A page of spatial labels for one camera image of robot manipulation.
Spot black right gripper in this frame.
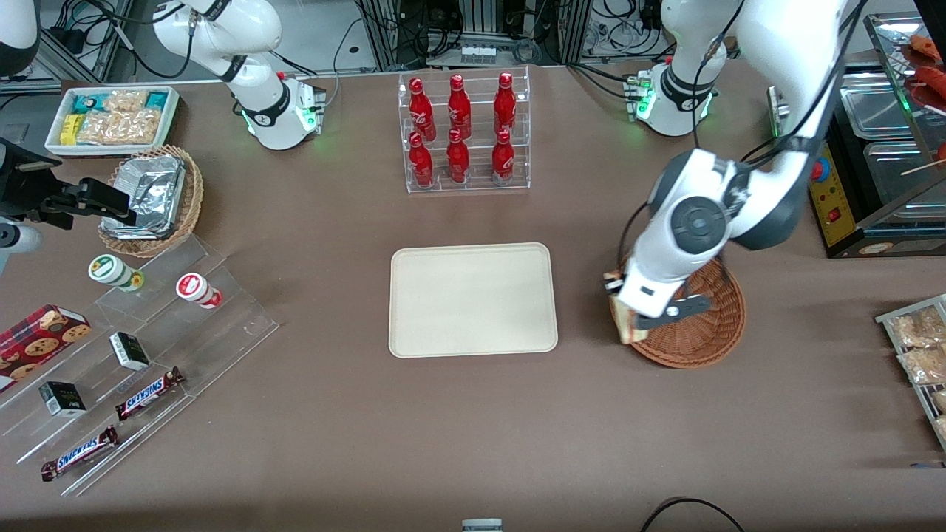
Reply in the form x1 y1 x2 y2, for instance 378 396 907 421
0 139 139 231

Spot triangular sandwich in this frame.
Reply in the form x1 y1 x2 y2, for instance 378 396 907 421
604 271 650 347

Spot dark brown wicker basket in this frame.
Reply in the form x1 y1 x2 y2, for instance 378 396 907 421
608 253 747 369

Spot light tan wicker basket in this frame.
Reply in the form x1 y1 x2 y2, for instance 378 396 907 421
98 145 205 259

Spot beige plastic tray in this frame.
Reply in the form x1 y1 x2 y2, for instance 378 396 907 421
389 242 559 360

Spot tray of packaged crackers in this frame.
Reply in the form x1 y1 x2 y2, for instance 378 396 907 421
875 293 946 452

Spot stack of foil containers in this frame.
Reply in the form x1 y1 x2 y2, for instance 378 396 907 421
100 153 186 239

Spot green lid yogurt cup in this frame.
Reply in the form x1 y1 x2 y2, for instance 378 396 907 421
88 253 146 293

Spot large clear nut bag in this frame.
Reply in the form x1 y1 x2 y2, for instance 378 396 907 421
77 109 163 146

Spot small clear nut bag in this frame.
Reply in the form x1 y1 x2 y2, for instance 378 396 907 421
103 88 149 114

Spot white rectangular snack bin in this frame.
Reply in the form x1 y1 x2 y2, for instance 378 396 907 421
44 84 183 158

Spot red lid yogurt cup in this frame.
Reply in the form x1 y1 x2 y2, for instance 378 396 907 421
175 272 223 310

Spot small black carton box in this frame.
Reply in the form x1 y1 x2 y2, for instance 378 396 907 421
38 381 88 419
109 331 152 372

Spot red plaid cookie box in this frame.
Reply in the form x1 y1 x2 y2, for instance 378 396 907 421
0 304 94 393

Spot clear acrylic step display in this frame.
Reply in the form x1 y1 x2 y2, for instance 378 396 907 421
0 235 281 498

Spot black food warmer cabinet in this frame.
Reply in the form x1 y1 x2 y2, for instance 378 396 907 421
769 11 946 259

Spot Snickers chocolate bar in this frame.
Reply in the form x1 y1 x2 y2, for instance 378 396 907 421
40 425 120 482
115 366 186 423

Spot red cola bottle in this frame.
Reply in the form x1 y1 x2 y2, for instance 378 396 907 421
493 72 517 137
446 128 471 185
408 132 435 188
409 77 437 141
491 129 516 186
447 74 473 139

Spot clear acrylic bottle rack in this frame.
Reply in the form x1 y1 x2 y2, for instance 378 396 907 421
397 66 532 195

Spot stainless steel pan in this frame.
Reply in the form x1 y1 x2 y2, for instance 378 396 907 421
862 140 946 207
838 69 915 140

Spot black looped cable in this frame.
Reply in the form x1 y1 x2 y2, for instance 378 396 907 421
639 496 748 532

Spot aluminium extrusion frame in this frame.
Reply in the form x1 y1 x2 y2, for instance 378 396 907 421
358 0 593 72

